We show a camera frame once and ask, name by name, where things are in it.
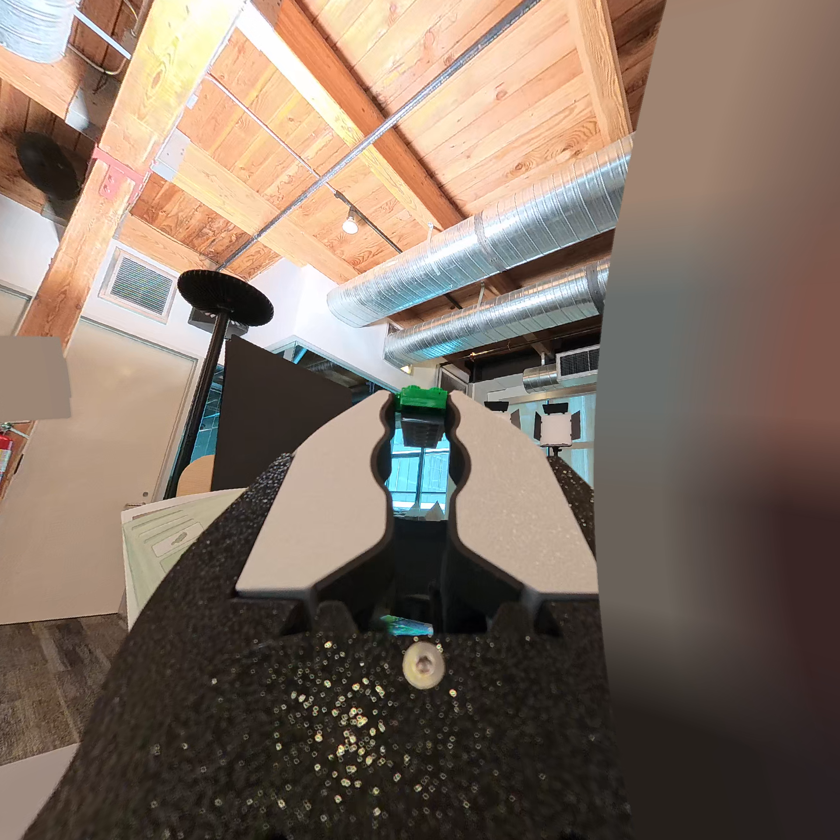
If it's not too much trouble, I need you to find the large silver air duct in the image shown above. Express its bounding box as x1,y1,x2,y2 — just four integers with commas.
327,134,634,328

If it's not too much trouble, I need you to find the white duct outlet grille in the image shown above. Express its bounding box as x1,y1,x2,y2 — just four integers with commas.
556,344,601,383

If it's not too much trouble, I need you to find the black round ceiling disc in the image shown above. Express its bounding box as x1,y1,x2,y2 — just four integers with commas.
16,131,88,201

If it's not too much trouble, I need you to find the black ceiling pipe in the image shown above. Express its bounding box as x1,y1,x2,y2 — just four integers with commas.
217,0,547,271

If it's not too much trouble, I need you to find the green toy brick block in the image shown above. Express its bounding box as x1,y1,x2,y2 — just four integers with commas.
398,386,451,450

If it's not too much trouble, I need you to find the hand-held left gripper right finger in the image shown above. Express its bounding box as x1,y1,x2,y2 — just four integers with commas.
446,392,599,631

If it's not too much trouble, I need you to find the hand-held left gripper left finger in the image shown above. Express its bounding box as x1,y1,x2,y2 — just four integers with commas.
235,392,401,627

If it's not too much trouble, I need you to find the lit studio light panel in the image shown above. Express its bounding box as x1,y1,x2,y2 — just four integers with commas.
533,403,582,455

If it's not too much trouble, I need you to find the red beam bracket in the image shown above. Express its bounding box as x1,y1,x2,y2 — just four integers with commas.
92,147,143,196

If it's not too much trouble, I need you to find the white wall vent grille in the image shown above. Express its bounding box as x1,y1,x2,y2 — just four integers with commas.
98,248,178,322

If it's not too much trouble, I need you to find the wooden chair back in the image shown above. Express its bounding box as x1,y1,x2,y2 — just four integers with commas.
176,455,216,497

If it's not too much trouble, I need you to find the ribbed silver air duct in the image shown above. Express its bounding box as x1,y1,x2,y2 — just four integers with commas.
384,259,610,368

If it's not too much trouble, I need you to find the silver duct near beam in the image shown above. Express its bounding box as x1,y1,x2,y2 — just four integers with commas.
0,0,80,63

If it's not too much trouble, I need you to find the white door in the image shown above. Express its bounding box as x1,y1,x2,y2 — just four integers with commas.
0,318,199,626

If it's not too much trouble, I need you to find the black floor lamp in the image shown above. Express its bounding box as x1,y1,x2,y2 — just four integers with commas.
164,269,273,501

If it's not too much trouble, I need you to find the white paper sheet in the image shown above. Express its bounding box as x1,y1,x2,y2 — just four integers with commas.
121,489,250,632

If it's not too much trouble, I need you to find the dark partition panel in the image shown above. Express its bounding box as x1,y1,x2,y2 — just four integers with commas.
211,336,355,492

